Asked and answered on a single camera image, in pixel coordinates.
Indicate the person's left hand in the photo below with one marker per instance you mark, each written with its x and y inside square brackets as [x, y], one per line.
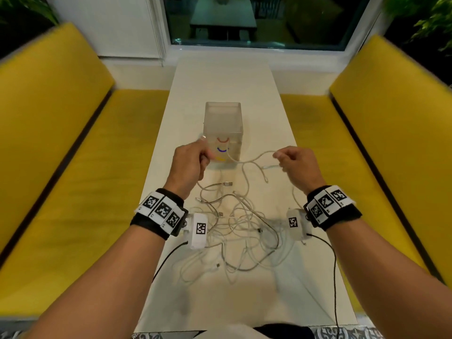
[187, 165]

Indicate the person's right hand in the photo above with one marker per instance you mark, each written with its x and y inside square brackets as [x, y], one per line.
[302, 169]

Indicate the clear plastic drawer organizer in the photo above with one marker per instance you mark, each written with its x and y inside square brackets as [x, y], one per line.
[223, 123]

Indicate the person's right forearm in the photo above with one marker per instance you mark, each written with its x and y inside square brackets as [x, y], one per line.
[385, 285]

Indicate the person's left forearm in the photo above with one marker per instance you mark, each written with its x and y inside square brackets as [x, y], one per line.
[106, 289]

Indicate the person's black trousers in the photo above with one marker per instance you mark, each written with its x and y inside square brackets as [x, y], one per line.
[286, 331]

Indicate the person's white shirt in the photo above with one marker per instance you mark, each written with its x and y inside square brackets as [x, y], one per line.
[229, 333]

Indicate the yellow bench seat cushion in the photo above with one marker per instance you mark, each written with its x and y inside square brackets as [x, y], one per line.
[335, 165]
[88, 215]

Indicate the black wristband with marker tags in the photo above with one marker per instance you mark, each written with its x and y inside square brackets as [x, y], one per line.
[332, 208]
[159, 213]

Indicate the right yellow bench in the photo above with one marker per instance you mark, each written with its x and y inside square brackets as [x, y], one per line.
[399, 137]

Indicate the dark glass window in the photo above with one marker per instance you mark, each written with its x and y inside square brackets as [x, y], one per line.
[300, 21]

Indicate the yellow bench backrest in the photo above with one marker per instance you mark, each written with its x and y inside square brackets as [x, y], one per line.
[46, 120]

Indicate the green leafy plant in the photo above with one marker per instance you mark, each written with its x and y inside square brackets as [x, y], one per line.
[28, 7]
[423, 17]

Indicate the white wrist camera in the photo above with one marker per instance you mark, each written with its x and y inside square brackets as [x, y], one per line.
[198, 231]
[296, 224]

